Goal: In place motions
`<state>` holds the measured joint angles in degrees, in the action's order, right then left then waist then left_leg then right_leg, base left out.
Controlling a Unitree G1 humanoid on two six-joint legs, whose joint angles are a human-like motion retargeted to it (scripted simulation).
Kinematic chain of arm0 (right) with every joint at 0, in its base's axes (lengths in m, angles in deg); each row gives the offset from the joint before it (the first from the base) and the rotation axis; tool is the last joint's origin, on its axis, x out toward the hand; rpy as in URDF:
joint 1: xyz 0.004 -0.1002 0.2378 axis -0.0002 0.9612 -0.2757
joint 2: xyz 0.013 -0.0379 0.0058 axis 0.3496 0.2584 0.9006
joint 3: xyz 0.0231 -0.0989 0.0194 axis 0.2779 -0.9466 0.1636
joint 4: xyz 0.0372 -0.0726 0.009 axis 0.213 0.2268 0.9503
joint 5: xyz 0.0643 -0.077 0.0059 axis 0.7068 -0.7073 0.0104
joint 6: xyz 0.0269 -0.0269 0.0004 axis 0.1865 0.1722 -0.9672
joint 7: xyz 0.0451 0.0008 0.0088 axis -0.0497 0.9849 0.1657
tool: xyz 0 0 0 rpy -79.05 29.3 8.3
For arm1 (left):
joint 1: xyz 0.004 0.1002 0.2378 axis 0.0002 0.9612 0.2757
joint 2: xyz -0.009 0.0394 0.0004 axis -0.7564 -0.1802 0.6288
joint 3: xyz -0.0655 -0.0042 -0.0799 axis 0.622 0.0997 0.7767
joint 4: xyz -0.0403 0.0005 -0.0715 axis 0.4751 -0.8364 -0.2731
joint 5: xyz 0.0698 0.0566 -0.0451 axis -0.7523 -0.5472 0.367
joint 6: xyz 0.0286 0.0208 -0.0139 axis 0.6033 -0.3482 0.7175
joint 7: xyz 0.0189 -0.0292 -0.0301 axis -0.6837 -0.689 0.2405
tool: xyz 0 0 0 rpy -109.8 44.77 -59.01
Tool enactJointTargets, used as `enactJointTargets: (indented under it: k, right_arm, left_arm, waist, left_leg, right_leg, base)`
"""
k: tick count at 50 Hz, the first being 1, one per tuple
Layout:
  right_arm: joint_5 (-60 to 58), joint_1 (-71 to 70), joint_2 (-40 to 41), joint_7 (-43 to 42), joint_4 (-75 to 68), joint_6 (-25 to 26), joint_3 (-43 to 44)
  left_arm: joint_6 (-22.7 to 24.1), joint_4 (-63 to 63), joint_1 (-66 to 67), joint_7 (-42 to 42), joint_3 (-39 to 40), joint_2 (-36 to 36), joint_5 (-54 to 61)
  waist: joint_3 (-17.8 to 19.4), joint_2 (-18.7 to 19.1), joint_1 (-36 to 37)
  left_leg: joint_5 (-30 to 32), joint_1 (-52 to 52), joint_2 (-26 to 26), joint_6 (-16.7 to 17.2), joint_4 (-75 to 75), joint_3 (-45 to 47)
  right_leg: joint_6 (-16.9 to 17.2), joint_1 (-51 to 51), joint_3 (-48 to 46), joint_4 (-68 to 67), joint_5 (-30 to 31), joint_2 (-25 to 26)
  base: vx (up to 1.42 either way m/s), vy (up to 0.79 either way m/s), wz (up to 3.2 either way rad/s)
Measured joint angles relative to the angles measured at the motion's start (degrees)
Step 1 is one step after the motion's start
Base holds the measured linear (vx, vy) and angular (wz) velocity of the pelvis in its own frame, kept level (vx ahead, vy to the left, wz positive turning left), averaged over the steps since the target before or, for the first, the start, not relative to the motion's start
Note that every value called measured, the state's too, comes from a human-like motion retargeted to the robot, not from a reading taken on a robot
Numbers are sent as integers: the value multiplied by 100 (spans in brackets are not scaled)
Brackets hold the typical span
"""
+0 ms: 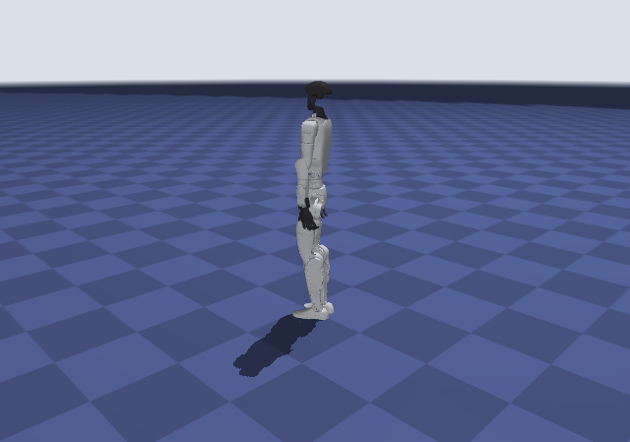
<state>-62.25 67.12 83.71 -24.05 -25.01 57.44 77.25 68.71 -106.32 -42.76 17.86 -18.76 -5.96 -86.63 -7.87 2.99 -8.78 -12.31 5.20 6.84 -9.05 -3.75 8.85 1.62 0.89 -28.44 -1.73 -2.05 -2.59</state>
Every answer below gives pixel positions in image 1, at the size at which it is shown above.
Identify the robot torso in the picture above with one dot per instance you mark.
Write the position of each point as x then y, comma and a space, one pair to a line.
320, 158

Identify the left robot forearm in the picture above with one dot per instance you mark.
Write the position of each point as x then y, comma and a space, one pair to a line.
302, 182

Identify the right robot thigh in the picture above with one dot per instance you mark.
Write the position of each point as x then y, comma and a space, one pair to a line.
317, 247

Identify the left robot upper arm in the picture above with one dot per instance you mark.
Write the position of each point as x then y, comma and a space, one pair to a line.
308, 130

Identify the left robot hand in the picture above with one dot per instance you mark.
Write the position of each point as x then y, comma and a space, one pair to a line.
306, 217

